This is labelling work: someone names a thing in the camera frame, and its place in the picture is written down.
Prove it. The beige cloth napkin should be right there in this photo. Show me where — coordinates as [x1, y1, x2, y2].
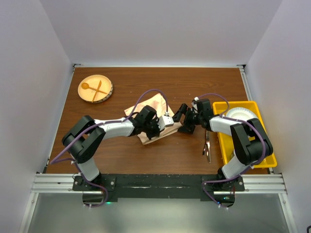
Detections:
[132, 93, 182, 145]

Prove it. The round bamboo plate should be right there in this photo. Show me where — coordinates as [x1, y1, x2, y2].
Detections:
[78, 75, 114, 103]

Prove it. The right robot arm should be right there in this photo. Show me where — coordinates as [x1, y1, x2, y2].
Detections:
[173, 98, 273, 191]

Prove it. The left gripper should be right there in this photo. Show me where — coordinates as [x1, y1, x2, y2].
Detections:
[143, 116, 164, 140]

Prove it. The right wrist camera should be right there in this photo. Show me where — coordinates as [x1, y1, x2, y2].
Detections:
[191, 97, 199, 107]

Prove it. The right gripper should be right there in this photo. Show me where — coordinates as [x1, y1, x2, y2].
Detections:
[172, 103, 203, 134]

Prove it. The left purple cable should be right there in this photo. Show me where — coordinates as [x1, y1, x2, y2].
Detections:
[50, 89, 171, 209]

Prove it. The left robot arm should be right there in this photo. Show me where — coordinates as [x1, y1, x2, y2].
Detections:
[62, 105, 166, 190]

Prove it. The wooden knife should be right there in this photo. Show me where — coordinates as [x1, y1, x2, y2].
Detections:
[92, 80, 102, 102]

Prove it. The wooden spoon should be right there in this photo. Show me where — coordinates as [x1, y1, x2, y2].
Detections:
[81, 83, 107, 94]

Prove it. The white paper plate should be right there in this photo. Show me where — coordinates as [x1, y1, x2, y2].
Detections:
[225, 107, 258, 121]

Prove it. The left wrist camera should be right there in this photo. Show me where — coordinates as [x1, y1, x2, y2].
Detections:
[158, 115, 174, 131]

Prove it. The aluminium frame rail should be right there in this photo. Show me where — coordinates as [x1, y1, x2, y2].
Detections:
[31, 174, 287, 194]

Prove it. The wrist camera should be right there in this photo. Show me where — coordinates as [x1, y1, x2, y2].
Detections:
[191, 97, 199, 107]
[158, 115, 174, 131]

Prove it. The yellow plastic bin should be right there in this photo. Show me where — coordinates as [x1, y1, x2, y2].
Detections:
[212, 101, 277, 168]

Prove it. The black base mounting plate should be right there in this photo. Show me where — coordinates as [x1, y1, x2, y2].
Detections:
[72, 173, 244, 207]

